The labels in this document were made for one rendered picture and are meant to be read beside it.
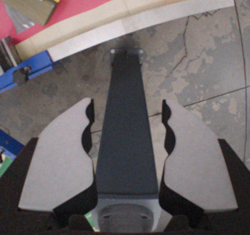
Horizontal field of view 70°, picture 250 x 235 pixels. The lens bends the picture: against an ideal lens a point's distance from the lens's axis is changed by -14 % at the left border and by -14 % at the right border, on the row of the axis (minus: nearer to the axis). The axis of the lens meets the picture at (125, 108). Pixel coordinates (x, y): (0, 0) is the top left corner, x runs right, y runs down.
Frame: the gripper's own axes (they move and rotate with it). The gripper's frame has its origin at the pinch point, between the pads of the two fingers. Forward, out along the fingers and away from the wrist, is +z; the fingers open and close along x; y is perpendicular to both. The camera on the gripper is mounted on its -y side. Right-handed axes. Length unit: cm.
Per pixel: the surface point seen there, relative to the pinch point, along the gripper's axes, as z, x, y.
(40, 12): 37.2, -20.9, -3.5
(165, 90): 136, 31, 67
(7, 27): 41, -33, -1
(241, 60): 136, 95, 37
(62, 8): 40.8, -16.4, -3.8
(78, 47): 37.3, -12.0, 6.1
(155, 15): 37.3, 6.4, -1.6
